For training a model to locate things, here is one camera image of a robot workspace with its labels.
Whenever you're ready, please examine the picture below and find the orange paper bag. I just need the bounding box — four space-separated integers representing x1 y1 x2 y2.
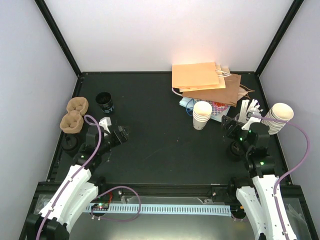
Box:
172 62 226 92

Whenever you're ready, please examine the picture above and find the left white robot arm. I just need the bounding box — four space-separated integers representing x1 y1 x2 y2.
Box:
25 126 129 240

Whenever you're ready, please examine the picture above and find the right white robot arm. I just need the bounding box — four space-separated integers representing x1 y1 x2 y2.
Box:
221 115 297 240

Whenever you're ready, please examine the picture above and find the right black lid stack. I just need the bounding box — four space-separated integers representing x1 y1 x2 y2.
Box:
226 141 247 162

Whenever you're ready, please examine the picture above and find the black lid stack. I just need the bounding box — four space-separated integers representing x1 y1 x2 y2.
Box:
226 141 247 162
61 134 80 158

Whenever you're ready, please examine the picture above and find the black printed paper cup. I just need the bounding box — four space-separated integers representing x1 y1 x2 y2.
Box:
95 91 114 114

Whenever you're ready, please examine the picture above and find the white paper cup stack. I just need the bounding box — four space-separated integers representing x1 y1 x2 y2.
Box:
192 101 212 130

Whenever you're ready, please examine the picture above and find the brown kraft paper bag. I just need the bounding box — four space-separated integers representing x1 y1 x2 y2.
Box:
182 74 254 107

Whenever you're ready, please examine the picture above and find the brown pulp cup carrier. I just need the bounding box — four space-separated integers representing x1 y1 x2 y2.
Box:
59 97 89 134

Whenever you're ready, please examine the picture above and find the tilted paper cup stack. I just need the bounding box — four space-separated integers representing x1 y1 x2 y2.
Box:
261 102 294 135

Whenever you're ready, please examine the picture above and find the left black lid stack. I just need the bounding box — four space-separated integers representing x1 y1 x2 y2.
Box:
61 134 80 158

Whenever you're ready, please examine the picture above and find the small circuit board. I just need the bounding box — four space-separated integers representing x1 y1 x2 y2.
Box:
91 203 110 211

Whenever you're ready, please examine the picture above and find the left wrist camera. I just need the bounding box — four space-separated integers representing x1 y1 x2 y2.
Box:
99 117 112 136

